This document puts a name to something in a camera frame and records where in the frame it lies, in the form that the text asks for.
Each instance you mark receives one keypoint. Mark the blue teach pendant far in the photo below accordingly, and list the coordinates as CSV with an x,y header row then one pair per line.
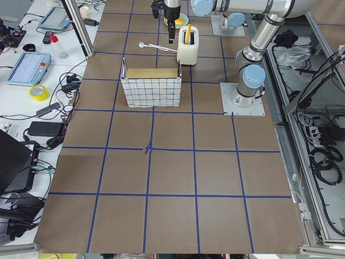
x,y
56,19

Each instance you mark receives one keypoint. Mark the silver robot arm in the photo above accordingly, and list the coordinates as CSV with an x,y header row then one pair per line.
x,y
232,21
251,74

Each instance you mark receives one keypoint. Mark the light green plate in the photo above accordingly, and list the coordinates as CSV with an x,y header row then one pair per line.
x,y
185,18

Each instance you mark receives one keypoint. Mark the aluminium frame post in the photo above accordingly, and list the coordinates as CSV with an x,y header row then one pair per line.
x,y
79,28

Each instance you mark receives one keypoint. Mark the yellow bread slice in toaster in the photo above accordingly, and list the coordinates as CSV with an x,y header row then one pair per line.
x,y
187,35

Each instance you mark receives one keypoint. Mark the blue teach pendant near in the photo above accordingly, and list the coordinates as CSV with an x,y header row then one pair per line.
x,y
29,69

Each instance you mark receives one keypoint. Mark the large black power brick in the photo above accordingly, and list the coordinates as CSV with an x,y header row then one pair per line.
x,y
45,129

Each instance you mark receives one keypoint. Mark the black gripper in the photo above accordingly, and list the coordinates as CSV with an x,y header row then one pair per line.
x,y
171,13

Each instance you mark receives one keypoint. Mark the black phone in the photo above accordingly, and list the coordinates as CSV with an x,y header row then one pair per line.
x,y
47,37

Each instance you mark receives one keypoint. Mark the blue teach pendant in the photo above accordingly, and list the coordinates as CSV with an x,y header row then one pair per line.
x,y
29,69
56,19

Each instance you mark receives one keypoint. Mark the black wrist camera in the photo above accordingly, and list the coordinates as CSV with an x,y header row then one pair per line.
x,y
156,6

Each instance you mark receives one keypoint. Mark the black power adapter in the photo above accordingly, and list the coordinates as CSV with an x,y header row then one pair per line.
x,y
90,22

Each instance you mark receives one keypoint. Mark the white paper cup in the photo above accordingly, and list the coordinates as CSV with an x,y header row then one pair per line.
x,y
85,12

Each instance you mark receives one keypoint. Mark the white two-slot toaster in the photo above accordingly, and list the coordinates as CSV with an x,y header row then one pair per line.
x,y
187,54

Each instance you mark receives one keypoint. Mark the grid pattern storage basket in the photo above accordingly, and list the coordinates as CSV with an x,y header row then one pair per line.
x,y
146,88

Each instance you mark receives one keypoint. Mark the yellow bread on plate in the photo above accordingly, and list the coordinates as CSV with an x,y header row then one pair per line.
x,y
179,22

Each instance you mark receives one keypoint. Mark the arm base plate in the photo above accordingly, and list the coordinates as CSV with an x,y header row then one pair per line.
x,y
217,31
235,104

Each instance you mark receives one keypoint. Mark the black laptop computer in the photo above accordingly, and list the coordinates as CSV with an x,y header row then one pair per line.
x,y
18,159

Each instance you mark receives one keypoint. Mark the yellow tape roll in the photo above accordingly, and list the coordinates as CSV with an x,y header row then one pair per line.
x,y
39,93

